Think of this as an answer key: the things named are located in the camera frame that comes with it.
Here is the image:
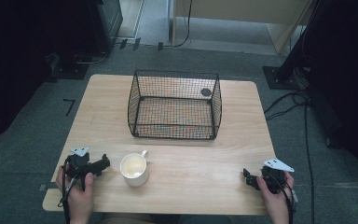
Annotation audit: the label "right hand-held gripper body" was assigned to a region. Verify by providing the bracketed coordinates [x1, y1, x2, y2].
[260, 158, 296, 195]

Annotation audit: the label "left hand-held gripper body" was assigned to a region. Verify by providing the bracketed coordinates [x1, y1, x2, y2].
[64, 147, 91, 190]

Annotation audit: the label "black looped floor cables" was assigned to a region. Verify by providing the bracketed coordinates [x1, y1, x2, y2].
[263, 89, 312, 122]

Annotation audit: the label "long black floor cable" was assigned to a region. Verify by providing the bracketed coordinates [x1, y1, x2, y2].
[303, 102, 316, 224]

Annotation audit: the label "black stand base plate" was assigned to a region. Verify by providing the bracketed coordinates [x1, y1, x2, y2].
[47, 54, 90, 81]
[262, 64, 310, 91]

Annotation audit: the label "white cup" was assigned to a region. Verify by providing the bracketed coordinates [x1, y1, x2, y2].
[119, 149, 150, 188]

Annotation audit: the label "black stand post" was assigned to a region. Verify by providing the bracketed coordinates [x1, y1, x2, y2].
[275, 0, 330, 82]

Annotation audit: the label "black cabinet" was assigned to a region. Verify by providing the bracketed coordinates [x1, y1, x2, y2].
[88, 0, 124, 54]

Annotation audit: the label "person's right hand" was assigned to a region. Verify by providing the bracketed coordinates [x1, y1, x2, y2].
[255, 170, 295, 218]

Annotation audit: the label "left hand-held gripper cable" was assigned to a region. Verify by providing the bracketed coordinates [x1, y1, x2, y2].
[57, 158, 76, 224]

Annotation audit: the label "dark curtain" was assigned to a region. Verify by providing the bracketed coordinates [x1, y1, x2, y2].
[0, 0, 103, 147]
[304, 0, 358, 189]

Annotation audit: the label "thin black hanging cable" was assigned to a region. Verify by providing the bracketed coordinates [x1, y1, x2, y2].
[163, 0, 194, 49]

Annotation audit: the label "black wire mesh basket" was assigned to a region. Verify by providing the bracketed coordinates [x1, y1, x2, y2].
[127, 69, 223, 140]

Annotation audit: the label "light wooden furniture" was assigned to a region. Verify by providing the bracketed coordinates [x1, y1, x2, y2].
[171, 0, 320, 55]

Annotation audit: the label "right hand-held gripper cable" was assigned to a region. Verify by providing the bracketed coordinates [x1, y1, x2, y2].
[269, 173, 299, 224]

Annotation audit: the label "hand-held gripper cable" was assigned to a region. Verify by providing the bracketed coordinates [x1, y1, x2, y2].
[269, 173, 299, 224]
[57, 158, 76, 224]

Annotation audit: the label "person's left hand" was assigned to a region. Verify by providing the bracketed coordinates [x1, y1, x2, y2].
[54, 165, 95, 218]

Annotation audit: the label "grey tape strip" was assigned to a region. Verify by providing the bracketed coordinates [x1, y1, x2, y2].
[37, 182, 59, 192]

